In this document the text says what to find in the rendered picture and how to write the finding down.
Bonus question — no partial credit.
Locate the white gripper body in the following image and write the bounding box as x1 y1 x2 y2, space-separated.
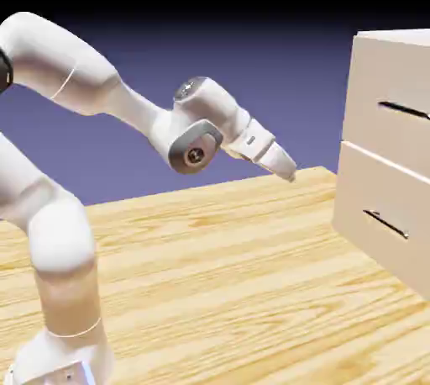
257 141 298 183

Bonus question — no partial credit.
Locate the beige cabinet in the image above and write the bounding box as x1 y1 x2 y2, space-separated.
331 28 430 302

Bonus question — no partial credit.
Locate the beige drawer front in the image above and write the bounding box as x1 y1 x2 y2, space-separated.
341 34 430 180
331 141 430 302

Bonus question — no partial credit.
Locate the dark metal drawer handle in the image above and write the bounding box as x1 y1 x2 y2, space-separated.
362 208 410 240
377 101 430 122

